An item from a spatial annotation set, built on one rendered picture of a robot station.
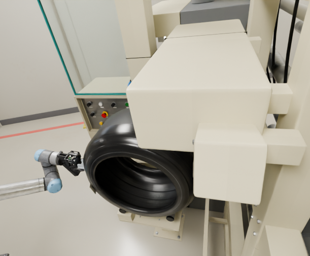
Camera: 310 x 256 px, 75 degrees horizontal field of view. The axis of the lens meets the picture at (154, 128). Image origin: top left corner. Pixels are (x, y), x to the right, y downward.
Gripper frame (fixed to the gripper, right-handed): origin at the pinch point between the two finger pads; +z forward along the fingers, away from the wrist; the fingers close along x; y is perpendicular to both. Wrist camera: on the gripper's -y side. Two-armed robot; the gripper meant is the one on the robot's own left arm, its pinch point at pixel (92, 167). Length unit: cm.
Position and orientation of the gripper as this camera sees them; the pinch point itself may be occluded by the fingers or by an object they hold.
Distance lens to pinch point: 120.9
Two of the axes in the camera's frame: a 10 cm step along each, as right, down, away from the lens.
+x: 2.4, -5.9, 7.7
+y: -0.2, -7.9, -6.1
